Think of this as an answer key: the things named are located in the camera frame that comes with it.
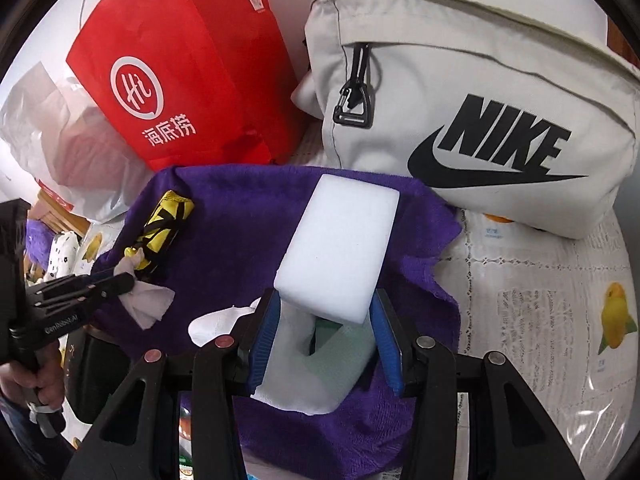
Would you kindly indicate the grey waist bag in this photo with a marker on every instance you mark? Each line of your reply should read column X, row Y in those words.
column 450, row 85

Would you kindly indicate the purple towel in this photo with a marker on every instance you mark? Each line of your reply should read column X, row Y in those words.
column 240, row 240

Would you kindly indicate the white tissue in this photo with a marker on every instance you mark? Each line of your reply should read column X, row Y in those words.
column 147, row 305

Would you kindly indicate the brown wooden door frame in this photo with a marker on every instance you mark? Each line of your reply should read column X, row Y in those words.
column 622, row 45

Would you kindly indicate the purple plush toy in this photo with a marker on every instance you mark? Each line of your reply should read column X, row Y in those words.
column 37, row 242

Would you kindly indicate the white spotted pillow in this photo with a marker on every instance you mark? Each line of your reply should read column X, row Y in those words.
column 62, row 252

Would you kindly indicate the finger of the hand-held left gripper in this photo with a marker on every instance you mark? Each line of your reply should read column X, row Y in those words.
column 105, row 290
column 75, row 282

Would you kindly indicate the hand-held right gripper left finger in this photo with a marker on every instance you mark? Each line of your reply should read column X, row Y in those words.
column 265, row 330

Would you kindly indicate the red paper bag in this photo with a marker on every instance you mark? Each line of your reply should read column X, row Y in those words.
column 200, row 60

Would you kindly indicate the wooden bed headboard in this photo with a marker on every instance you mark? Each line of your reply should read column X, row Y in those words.
column 55, row 212

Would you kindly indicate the yellow and black pouch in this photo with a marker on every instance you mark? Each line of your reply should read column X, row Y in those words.
column 165, row 225

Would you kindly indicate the white plastic shopping bag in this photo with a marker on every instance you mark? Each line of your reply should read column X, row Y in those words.
column 50, row 150

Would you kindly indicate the white sponge block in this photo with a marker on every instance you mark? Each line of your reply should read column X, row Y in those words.
column 340, row 240

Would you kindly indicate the fruit printed tablecloth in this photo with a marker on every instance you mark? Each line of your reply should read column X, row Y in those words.
column 540, row 320

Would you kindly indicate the person's left hand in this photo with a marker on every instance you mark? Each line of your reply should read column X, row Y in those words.
column 55, row 375

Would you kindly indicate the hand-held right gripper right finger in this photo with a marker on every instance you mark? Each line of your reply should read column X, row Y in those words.
column 387, row 340

